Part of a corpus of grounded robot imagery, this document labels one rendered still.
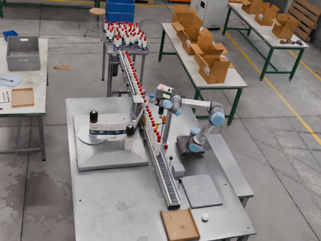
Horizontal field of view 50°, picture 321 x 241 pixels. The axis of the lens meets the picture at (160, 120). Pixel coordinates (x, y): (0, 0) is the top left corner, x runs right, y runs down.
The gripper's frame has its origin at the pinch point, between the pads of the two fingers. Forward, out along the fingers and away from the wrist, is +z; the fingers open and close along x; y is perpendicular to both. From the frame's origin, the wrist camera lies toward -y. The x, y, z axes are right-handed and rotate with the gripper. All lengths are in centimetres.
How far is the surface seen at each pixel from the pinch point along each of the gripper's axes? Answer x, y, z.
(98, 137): 55, -36, 27
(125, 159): 32, -54, -2
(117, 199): 48, -80, -36
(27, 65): 126, 40, 159
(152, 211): 20, -88, -51
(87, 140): 66, -37, 25
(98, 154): 57, -48, 8
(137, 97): 9.0, 3.1, 42.6
